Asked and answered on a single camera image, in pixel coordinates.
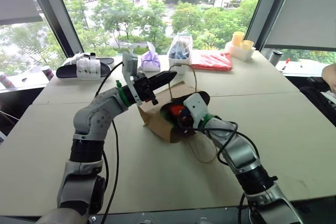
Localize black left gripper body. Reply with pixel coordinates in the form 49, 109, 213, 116
130, 72, 160, 106

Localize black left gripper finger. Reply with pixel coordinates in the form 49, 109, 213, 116
146, 70, 178, 83
151, 74, 177, 92

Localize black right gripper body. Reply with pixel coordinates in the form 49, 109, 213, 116
175, 91, 211, 134

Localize red plush toy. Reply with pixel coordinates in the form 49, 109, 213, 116
167, 104, 187, 118

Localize brown paper bag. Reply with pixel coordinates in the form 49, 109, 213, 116
138, 63, 219, 165

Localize purple tissue pack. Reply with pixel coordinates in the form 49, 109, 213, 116
140, 41, 162, 73

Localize white basket with bagged items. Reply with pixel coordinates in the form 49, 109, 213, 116
167, 30, 194, 76

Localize red plastic package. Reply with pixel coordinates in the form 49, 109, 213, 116
190, 51, 234, 72

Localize white plastic box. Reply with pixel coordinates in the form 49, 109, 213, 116
225, 40, 257, 62

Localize tall yellow cup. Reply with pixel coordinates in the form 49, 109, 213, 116
232, 31, 245, 48

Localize short yellow cup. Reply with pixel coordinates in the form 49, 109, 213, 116
241, 39, 255, 52

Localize dark robot chest plate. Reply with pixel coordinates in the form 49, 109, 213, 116
88, 206, 254, 224

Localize red white drink can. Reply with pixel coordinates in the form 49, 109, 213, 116
41, 65, 55, 82

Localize grey black tumbler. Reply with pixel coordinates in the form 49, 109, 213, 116
268, 49, 285, 67

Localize patterned drink can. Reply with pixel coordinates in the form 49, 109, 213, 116
0, 71, 16, 90

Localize person at table edge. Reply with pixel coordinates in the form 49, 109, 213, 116
321, 63, 336, 94

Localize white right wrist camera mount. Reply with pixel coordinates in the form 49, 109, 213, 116
183, 92, 211, 128

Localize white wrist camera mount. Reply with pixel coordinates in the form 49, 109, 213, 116
183, 92, 211, 128
121, 51, 144, 106

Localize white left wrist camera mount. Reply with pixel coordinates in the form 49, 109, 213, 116
121, 51, 144, 106

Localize black slipper with white strap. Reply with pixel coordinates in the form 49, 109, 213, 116
78, 52, 116, 69
56, 58, 112, 81

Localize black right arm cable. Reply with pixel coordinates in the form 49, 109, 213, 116
181, 121, 261, 224

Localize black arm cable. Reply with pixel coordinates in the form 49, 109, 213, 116
94, 61, 124, 224
181, 121, 261, 224

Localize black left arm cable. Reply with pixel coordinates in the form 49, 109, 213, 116
94, 61, 124, 224

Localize dark window frame post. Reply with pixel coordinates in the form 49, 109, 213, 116
244, 0, 288, 51
25, 0, 85, 58

